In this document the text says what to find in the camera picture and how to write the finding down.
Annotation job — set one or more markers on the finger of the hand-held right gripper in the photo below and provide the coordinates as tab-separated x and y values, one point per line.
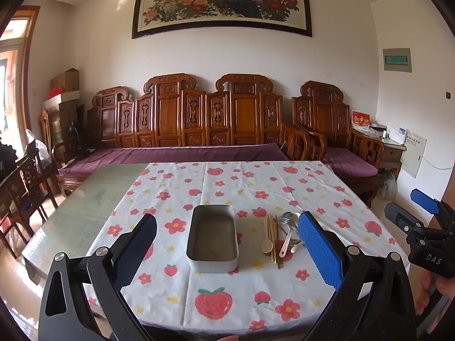
423	200
403	218

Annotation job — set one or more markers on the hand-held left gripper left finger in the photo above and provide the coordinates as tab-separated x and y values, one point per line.
140	245

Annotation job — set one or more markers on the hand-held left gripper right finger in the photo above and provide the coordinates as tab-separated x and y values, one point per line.
321	252

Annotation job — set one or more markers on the small cream spoon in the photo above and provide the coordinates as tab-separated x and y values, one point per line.
298	247

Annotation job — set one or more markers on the cream fork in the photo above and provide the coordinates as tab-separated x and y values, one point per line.
286	245

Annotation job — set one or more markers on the brown chopstick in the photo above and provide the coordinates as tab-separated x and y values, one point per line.
277	241
280	255

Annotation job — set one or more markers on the metal fork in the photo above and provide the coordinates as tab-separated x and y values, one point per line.
289	224

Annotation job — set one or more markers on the wide metal spoon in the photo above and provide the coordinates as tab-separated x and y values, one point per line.
295	216

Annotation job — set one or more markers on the cream chopstick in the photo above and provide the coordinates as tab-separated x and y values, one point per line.
273	245
271	234

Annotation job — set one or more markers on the large cream spoon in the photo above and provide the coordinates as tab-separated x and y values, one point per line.
266	245

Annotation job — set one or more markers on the rectangular metal tin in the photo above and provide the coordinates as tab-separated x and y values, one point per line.
212	238

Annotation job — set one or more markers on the person's right hand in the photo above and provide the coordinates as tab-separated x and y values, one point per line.
428	294

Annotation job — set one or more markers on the person's left hand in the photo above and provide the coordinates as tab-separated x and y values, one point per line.
224	338

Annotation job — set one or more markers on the grey plastic bag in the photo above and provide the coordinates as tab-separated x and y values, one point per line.
386	184

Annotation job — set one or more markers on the wooden side table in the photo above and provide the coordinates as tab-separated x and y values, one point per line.
391	154

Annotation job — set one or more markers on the purple armchair cushion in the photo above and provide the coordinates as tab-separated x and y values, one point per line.
348	163

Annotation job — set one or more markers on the long purple sofa cushion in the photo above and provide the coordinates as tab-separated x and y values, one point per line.
170	154

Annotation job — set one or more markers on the white strawberry flower tablecloth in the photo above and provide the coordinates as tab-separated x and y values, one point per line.
220	184

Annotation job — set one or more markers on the red gift box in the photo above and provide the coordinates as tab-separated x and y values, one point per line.
360	120

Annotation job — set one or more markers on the wooden dining chair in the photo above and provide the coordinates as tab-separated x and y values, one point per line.
28	184

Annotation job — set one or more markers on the carved wooden armchair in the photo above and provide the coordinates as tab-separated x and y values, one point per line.
323	113

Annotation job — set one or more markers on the carved wooden sofa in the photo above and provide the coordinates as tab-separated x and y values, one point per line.
167	113

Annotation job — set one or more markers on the white plastic bag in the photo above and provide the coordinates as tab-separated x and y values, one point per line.
39	149

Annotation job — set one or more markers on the dark cabinet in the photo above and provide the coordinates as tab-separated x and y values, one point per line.
67	120

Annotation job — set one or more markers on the black bag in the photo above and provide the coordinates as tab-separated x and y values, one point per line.
7	160

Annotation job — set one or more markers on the flat white box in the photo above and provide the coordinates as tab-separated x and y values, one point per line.
62	100

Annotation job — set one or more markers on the red cloth item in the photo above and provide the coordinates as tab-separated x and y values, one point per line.
55	92

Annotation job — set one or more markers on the brown cardboard box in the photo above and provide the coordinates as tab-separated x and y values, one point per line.
65	80

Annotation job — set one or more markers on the framed peacock flower painting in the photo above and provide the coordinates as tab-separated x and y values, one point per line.
220	0

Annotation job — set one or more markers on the white wall panel box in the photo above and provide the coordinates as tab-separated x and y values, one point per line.
413	154

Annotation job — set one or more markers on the green wall plaque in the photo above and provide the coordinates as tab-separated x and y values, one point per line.
396	60

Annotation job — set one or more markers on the wooden door frame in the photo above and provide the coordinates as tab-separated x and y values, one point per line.
30	71

